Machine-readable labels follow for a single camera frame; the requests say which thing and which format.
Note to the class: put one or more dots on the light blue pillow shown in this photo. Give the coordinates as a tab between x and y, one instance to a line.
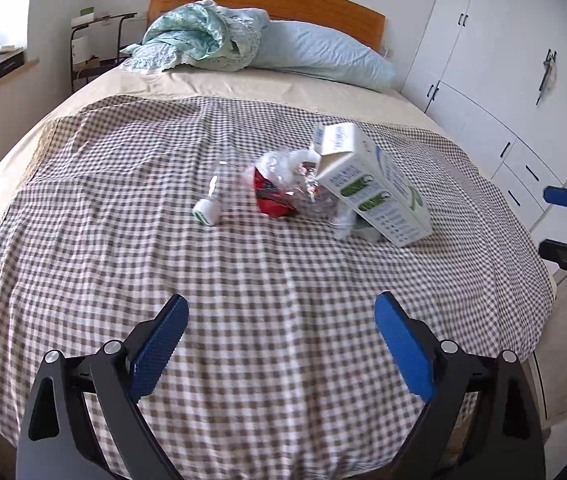
323	55

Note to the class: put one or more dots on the crushed clear plastic bottle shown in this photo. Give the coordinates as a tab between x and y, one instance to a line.
288	170

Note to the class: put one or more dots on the crumpled pale green quilt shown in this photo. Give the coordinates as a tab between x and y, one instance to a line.
198	35

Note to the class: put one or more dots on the white wardrobe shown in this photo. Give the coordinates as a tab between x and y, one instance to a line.
473	60

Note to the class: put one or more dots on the white drink carton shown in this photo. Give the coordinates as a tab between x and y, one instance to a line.
378	195

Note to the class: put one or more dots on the checked blanket with lace edge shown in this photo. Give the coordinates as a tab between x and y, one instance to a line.
113	210

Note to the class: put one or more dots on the black metal bedside rack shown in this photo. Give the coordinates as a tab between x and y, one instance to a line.
73	60

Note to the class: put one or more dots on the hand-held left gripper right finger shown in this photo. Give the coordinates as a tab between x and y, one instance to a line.
406	350

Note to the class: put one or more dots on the small plastic drink bottle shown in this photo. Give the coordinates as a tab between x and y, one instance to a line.
207	211

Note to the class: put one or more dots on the red wrapper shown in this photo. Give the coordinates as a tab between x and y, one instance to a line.
273	203

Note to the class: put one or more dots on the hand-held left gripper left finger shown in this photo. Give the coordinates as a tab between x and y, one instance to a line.
158	350

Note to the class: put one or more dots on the wooden bed frame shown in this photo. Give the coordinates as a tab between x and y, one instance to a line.
263	0

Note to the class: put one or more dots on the cream bed sheet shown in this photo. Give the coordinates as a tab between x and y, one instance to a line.
263	85

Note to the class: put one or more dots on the small green box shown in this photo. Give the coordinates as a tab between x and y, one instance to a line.
86	10

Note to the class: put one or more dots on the black flat box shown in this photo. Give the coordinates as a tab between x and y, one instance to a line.
6	63

